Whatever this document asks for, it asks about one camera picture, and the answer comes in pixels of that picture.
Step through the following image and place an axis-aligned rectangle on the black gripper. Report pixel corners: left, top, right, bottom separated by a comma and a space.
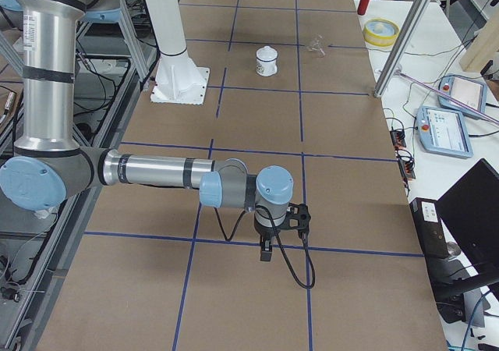
255, 222, 274, 262

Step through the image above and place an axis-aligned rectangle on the white mug lid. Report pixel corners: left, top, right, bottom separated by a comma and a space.
256, 45, 278, 62

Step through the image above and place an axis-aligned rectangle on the clear glass funnel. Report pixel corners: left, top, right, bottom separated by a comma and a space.
306, 35, 325, 58

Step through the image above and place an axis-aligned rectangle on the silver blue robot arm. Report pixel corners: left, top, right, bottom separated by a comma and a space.
1, 0, 293, 261

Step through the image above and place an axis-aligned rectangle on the black computer box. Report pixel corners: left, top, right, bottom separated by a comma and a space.
410, 197, 449, 259

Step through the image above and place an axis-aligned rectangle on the orange black connector board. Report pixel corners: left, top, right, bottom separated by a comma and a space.
390, 129, 406, 148

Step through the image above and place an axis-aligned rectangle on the white enamel mug blue rim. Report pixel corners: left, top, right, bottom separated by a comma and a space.
256, 52, 278, 76

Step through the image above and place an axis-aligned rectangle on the near teach pendant tablet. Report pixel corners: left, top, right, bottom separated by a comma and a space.
416, 105, 473, 158

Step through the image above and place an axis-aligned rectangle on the teach pendant tablet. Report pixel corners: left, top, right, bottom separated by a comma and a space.
438, 75, 487, 119
416, 105, 473, 158

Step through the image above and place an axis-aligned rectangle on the yellow tape roll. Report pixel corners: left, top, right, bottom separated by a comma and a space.
363, 18, 400, 47

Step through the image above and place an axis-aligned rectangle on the far teach pendant tablet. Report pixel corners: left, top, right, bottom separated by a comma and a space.
438, 75, 487, 119

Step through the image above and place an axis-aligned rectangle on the wooden beam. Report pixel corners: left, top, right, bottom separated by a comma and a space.
459, 11, 498, 73

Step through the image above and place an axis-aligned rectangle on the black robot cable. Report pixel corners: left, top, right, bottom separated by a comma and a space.
214, 204, 317, 289

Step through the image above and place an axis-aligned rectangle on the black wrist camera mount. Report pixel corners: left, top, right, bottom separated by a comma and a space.
279, 203, 311, 239

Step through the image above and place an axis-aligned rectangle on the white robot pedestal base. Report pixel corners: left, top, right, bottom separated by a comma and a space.
145, 0, 210, 105

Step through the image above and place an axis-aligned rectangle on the blue cable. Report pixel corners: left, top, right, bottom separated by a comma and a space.
463, 288, 499, 351

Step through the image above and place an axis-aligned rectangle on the aluminium table frame rail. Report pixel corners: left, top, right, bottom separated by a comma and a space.
1, 55, 147, 350

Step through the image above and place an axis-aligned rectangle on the aluminium frame post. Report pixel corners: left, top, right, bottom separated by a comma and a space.
373, 0, 430, 98

